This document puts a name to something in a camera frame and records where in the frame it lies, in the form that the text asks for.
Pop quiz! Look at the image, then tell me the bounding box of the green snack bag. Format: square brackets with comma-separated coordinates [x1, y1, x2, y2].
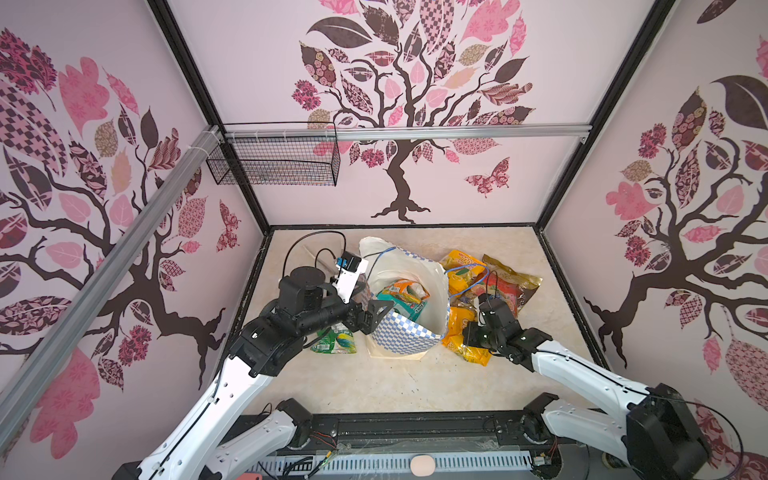
[310, 323, 357, 355]

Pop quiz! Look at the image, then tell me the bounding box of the blue checkered paper bag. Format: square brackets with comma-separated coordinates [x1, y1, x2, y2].
[357, 237, 450, 360]

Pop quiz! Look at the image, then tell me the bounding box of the yellow chips bag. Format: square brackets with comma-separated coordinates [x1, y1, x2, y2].
[441, 305, 493, 367]

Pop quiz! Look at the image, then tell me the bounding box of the gold candy bag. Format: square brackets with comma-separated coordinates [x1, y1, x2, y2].
[471, 254, 543, 316]

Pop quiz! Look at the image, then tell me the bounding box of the yellow orange snack bag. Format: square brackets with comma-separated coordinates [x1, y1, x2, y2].
[439, 250, 489, 296]

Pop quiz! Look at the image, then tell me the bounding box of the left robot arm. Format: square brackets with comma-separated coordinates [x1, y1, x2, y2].
[113, 266, 393, 479]

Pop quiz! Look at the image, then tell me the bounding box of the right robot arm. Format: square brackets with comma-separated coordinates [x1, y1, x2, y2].
[463, 294, 711, 479]

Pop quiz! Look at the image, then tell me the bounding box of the orange green snack box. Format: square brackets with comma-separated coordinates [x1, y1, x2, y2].
[376, 279, 430, 323]

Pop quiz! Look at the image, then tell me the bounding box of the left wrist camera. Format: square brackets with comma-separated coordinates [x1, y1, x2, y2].
[332, 251, 369, 303]

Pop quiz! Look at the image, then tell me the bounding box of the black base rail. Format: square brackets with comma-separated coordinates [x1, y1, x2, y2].
[161, 407, 682, 480]

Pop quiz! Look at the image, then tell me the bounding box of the grey cable duct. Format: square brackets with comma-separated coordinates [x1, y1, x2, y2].
[254, 451, 533, 479]

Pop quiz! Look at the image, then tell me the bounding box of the black wire basket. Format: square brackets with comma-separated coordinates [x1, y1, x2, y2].
[207, 120, 341, 187]

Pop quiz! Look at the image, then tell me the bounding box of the aluminium rail back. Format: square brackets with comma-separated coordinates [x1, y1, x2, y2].
[225, 124, 592, 142]

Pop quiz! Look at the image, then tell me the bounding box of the aluminium rail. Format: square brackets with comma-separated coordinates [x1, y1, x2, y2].
[225, 124, 592, 142]
[1, 125, 221, 448]

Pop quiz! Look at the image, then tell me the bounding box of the aluminium rail left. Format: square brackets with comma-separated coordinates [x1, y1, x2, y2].
[1, 125, 221, 448]

